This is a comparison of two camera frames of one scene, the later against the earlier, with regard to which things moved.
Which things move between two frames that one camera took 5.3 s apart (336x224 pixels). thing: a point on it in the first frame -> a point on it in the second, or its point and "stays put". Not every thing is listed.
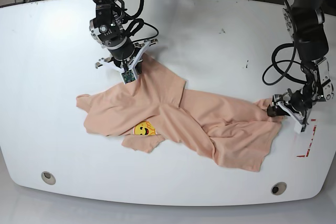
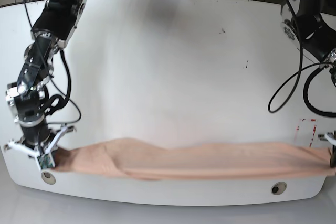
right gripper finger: [274, 110] -> [333, 159]
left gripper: [125, 55] -> [38, 140]
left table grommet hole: [48, 178] stays put
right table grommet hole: [279, 188] stays put
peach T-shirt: [157, 107] -> [135, 158]
